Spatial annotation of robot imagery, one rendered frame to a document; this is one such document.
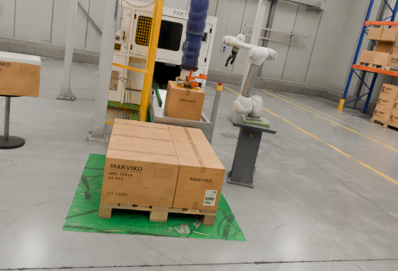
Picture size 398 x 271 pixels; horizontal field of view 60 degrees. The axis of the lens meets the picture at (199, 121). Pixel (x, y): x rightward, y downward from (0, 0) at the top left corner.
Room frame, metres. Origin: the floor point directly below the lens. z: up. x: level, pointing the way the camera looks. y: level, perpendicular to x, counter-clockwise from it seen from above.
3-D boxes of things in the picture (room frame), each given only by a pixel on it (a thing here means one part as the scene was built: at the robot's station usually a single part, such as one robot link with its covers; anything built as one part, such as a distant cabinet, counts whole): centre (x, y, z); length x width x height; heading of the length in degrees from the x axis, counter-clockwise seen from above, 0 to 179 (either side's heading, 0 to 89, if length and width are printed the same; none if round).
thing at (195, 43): (4.33, 0.25, 1.68); 0.22 x 0.22 x 1.04
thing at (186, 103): (4.32, 0.25, 0.75); 0.60 x 0.40 x 0.40; 12
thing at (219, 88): (4.63, -0.19, 0.50); 0.07 x 0.07 x 1.00; 13
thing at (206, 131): (3.96, 0.18, 0.47); 0.70 x 0.03 x 0.15; 103
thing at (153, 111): (5.03, 0.75, 0.50); 2.31 x 0.05 x 0.19; 13
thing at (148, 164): (3.23, 0.32, 0.34); 1.20 x 1.00 x 0.40; 13
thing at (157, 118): (3.96, 0.18, 0.58); 0.70 x 0.03 x 0.06; 103
